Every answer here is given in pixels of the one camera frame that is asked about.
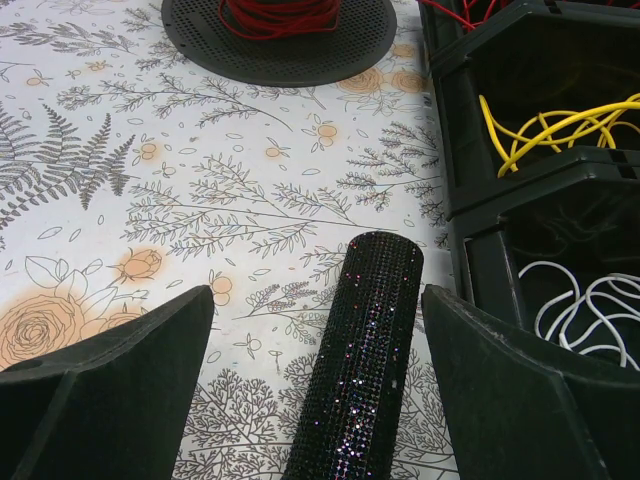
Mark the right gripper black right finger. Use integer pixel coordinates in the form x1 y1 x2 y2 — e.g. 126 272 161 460
422 285 639 479

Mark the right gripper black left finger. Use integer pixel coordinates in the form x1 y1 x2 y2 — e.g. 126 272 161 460
1 286 214 479

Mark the black perforated cable spool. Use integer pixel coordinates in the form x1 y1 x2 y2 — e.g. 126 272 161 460
161 1 397 88

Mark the black sparkly microphone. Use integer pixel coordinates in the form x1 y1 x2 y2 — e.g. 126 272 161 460
283 231 424 480

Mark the black three-compartment bin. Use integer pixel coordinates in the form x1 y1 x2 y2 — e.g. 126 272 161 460
420 1 639 370

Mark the floral patterned table mat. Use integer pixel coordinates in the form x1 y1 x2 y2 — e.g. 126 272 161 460
1 1 453 479

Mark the white cable bundle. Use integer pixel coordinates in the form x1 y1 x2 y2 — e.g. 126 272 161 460
517 259 640 371

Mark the yellow cable bundle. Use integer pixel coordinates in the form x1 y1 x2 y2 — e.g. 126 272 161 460
478 92 640 177

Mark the red cable bundle in bin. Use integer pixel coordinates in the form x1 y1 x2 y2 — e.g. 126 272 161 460
418 0 506 31

